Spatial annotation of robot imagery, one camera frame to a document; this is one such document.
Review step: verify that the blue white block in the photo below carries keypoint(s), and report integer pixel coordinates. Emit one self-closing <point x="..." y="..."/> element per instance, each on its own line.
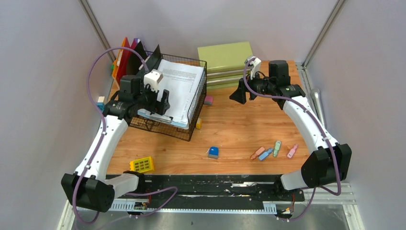
<point x="101" y="103"/>

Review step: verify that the pink eraser block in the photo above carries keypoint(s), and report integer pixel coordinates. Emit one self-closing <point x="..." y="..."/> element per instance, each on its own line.
<point x="208" y="100"/>

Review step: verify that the blue clipboard with papers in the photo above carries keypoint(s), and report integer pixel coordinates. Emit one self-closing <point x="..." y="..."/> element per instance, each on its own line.
<point x="182" y="81"/>

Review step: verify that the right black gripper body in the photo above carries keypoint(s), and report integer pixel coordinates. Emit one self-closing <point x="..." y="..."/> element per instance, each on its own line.
<point x="262" y="86"/>

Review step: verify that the orange highlighter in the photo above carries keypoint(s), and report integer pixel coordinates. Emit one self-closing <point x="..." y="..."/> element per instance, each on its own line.
<point x="258" y="152"/>

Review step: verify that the yellow eraser block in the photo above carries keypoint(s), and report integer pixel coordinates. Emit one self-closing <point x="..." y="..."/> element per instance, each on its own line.
<point x="199" y="123"/>

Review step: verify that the blue stamp block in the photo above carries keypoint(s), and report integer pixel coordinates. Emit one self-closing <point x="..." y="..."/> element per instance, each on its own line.
<point x="213" y="152"/>

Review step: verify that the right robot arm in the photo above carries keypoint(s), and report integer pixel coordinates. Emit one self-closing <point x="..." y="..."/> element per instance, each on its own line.
<point x="328" y="160"/>

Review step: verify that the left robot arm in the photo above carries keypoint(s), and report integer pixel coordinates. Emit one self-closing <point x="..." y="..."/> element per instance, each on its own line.
<point x="88" y="187"/>

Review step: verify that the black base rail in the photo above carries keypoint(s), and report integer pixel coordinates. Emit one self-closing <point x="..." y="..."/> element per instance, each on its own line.
<point x="217" y="192"/>

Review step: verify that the black wire basket organizer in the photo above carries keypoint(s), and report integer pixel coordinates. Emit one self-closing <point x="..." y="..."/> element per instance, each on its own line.
<point x="153" y="61"/>

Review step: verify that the green highlighter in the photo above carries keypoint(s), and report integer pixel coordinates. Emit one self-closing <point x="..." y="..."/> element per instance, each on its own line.
<point x="277" y="147"/>

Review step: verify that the orange folder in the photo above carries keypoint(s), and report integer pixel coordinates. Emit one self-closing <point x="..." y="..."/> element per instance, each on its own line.
<point x="118" y="59"/>

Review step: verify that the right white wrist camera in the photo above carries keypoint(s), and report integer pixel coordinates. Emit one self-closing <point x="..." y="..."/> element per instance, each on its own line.
<point x="252" y="64"/>

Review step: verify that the red folder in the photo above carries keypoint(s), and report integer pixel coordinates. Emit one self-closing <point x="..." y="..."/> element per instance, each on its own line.
<point x="123" y="64"/>

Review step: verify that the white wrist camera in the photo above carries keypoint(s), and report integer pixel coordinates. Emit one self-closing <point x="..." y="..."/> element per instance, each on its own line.
<point x="252" y="64"/>
<point x="152" y="80"/>

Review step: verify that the green drawer cabinet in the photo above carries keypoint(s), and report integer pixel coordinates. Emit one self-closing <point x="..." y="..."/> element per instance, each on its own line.
<point x="225" y="63"/>

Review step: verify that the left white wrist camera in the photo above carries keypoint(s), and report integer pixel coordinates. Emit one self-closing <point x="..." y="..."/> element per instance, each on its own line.
<point x="152" y="80"/>

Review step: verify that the yellow grid box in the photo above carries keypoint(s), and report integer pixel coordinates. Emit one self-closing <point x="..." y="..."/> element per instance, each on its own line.
<point x="142" y="165"/>

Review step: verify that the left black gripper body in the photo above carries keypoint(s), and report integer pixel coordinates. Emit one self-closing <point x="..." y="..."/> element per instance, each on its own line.
<point x="148" y="99"/>

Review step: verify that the blue highlighter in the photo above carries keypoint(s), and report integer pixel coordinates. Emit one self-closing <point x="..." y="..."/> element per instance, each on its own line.
<point x="265" y="154"/>

